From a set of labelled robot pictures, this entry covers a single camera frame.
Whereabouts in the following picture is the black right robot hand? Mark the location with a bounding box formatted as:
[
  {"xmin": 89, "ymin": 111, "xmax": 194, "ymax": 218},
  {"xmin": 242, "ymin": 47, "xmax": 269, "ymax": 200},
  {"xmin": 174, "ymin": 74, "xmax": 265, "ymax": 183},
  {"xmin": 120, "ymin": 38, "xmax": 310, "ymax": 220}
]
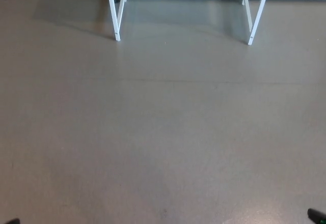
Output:
[{"xmin": 307, "ymin": 208, "xmax": 326, "ymax": 224}]

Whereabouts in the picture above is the white metal-legged table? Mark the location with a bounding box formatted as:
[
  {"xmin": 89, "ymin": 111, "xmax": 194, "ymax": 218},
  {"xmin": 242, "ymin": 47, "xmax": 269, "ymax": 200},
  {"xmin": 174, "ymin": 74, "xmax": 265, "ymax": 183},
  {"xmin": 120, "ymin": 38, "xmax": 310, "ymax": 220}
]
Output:
[{"xmin": 105, "ymin": 0, "xmax": 271, "ymax": 46}]

